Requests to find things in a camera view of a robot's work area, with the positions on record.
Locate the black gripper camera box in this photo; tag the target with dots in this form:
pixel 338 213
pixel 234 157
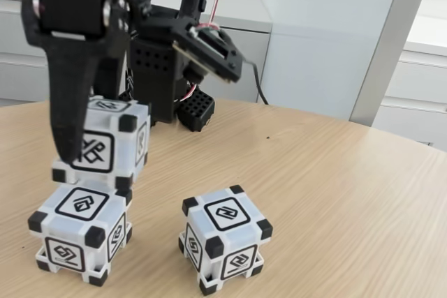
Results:
pixel 209 50

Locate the grey metal pillar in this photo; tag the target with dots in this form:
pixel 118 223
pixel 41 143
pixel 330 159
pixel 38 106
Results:
pixel 384 57

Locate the black round table clamp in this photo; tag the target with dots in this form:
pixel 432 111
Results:
pixel 130 83

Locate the white cube crossed symbol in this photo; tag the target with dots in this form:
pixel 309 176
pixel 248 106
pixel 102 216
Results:
pixel 122 151

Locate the white cube hexagon symbol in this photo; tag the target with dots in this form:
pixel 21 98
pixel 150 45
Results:
pixel 70 228

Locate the white cube zigzag symbol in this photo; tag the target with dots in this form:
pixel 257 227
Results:
pixel 241 238

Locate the white drawer cabinet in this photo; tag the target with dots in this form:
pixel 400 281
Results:
pixel 419 81

